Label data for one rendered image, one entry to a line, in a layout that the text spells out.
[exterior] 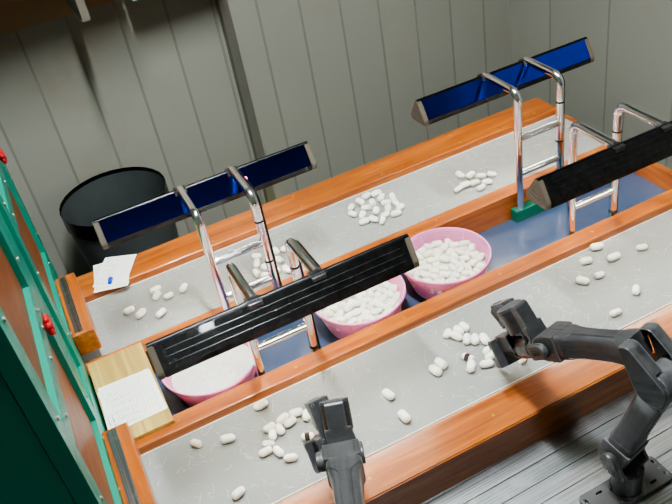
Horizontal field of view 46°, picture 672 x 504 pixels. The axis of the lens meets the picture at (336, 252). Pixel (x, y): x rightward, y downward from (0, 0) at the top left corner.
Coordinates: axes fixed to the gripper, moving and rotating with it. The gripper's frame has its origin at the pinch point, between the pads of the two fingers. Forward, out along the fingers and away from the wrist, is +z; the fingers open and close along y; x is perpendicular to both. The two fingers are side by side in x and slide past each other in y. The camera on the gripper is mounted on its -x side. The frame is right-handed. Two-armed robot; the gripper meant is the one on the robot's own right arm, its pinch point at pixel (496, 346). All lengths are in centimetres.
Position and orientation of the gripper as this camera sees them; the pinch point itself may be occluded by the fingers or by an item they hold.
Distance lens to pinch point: 189.0
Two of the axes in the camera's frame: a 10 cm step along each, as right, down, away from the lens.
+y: -8.9, 3.8, -2.7
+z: -2.4, 1.4, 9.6
